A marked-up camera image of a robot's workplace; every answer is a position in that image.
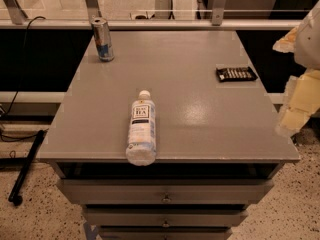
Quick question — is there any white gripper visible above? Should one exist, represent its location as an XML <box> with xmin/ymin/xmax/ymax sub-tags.
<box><xmin>272</xmin><ymin>1</ymin><xmax>320</xmax><ymax>138</ymax></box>

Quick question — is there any metal window rail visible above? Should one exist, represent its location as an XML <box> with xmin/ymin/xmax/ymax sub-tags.
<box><xmin>0</xmin><ymin>18</ymin><xmax>303</xmax><ymax>31</ymax></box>

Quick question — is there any black rxbar chocolate bar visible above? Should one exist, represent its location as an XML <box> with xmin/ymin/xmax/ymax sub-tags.
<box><xmin>216</xmin><ymin>67</ymin><xmax>258</xmax><ymax>82</ymax></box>

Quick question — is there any top grey drawer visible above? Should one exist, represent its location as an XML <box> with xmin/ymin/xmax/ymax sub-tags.
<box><xmin>57</xmin><ymin>179</ymin><xmax>274</xmax><ymax>205</ymax></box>

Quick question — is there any middle grey drawer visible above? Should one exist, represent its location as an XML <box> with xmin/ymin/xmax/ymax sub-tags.
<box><xmin>83</xmin><ymin>207</ymin><xmax>248</xmax><ymax>227</ymax></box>

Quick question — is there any black cable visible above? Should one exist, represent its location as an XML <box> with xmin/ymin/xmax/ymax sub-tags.
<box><xmin>0</xmin><ymin>15</ymin><xmax>47</xmax><ymax>143</ymax></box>

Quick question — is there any black rod on floor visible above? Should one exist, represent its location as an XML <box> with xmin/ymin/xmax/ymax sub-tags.
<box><xmin>8</xmin><ymin>130</ymin><xmax>46</xmax><ymax>206</ymax></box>

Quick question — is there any grey drawer cabinet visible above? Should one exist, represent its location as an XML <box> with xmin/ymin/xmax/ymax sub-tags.
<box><xmin>38</xmin><ymin>31</ymin><xmax>299</xmax><ymax>230</ymax></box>

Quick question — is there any bottom grey drawer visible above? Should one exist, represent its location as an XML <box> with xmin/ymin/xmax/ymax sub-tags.
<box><xmin>99</xmin><ymin>228</ymin><xmax>232</xmax><ymax>240</ymax></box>

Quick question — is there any silver blue energy drink can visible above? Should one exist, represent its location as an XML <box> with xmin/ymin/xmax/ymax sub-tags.
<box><xmin>91</xmin><ymin>17</ymin><xmax>114</xmax><ymax>62</ymax></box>

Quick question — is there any grey drawer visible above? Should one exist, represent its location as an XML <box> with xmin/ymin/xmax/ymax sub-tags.
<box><xmin>57</xmin><ymin>179</ymin><xmax>274</xmax><ymax>205</ymax></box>
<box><xmin>99</xmin><ymin>228</ymin><xmax>232</xmax><ymax>240</ymax></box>
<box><xmin>83</xmin><ymin>207</ymin><xmax>248</xmax><ymax>227</ymax></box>

